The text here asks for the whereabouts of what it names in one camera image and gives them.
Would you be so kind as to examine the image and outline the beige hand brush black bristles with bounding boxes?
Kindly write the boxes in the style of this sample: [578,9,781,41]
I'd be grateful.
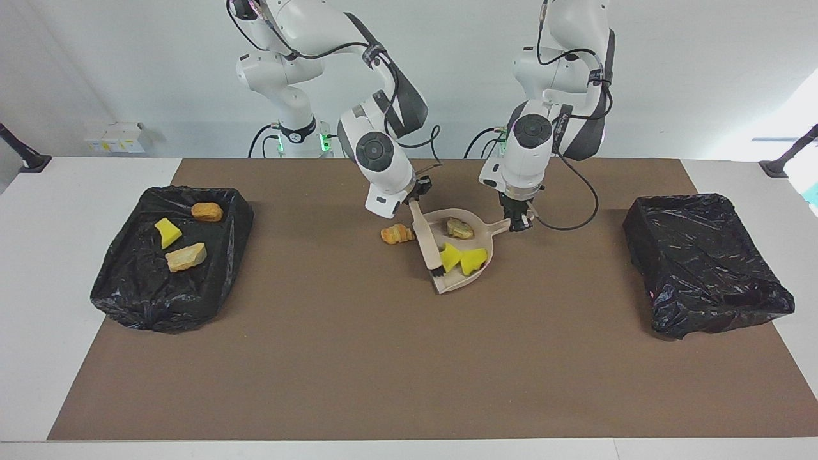
[409,200,447,277]

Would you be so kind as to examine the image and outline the black camera stand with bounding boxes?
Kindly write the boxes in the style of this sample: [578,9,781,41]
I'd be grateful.
[759,124,818,178]
[0,121,52,174]

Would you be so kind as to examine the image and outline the bin lined with black bag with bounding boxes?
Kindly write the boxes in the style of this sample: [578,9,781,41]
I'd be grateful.
[622,193,796,340]
[90,185,255,333]

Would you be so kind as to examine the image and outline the white wall socket box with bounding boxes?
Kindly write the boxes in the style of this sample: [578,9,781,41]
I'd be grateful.
[84,122,146,154]

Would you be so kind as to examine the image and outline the black base cable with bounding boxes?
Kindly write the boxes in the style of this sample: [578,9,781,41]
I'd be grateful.
[248,123,282,158]
[463,125,509,159]

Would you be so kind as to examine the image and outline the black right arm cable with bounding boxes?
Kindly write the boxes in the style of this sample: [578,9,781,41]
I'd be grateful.
[227,0,443,174]

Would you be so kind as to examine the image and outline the pale crusty bread chunk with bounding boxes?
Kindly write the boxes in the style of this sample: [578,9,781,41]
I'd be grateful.
[165,242,208,273]

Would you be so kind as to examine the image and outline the beige plastic dustpan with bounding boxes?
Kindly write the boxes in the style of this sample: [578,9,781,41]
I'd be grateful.
[419,213,512,295]

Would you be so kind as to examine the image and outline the yellow sponge with green backing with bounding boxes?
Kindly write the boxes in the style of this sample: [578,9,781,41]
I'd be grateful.
[154,218,183,249]

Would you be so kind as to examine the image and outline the brown table mat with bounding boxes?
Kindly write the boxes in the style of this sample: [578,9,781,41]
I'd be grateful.
[47,158,818,441]

